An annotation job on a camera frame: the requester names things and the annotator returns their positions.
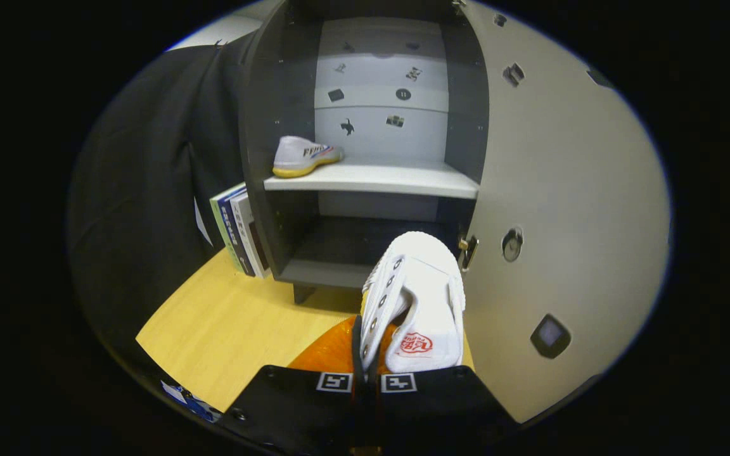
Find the dark blue book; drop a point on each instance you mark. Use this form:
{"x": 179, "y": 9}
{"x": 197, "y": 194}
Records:
{"x": 236, "y": 234}

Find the dark grey shoe cabinet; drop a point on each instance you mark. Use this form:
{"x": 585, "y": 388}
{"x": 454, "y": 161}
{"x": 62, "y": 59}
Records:
{"x": 263, "y": 95}

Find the white paper slip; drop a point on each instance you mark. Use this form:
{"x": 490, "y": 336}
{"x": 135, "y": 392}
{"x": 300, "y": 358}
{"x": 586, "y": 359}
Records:
{"x": 202, "y": 221}

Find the black backdrop cloth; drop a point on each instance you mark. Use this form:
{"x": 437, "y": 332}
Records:
{"x": 149, "y": 190}

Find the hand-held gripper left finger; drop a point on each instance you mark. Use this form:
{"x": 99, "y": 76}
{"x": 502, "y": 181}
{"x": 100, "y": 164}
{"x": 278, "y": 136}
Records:
{"x": 289, "y": 405}

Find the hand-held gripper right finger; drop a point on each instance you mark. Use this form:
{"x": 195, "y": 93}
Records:
{"x": 441, "y": 405}

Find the beige shoe cabinet door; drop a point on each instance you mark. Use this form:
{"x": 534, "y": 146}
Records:
{"x": 561, "y": 190}

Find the blue and white packet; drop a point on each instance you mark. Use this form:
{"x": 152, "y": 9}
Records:
{"x": 187, "y": 399}

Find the white canvas shoe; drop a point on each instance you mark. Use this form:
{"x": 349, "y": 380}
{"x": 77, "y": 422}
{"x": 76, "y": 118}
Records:
{"x": 425, "y": 285}
{"x": 298, "y": 155}

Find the grey and white book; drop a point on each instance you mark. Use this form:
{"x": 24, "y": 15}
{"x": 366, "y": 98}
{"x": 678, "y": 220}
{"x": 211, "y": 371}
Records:
{"x": 251, "y": 237}

